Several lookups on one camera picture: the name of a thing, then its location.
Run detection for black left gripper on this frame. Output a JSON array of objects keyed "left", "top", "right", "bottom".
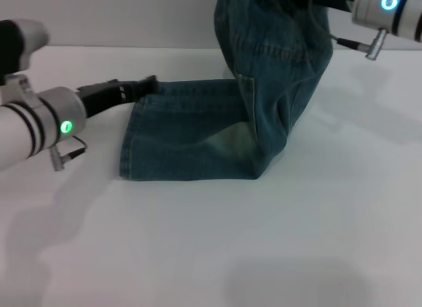
[{"left": 76, "top": 75, "right": 159, "bottom": 119}]

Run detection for blue denim shorts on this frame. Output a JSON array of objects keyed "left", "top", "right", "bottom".
[{"left": 117, "top": 0, "right": 334, "bottom": 182}]

